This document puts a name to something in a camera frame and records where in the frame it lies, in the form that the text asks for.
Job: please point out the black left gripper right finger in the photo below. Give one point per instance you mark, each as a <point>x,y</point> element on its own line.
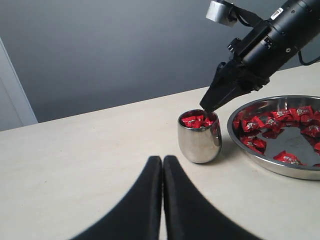
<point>188,214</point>

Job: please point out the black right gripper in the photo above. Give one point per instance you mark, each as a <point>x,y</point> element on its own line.
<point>267,47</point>

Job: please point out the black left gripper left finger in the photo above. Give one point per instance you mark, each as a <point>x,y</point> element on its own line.
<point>138,214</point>

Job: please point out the red candy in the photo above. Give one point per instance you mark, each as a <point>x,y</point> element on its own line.
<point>303,114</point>
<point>252,124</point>
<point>288,158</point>
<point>196,121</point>
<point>254,143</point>

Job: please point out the stainless steel cup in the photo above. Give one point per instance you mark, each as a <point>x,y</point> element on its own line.
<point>199,145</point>

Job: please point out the round stainless steel plate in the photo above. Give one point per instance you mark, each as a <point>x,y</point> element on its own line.
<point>290,140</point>

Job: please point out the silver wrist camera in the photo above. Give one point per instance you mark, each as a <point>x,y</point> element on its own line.
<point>221,12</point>

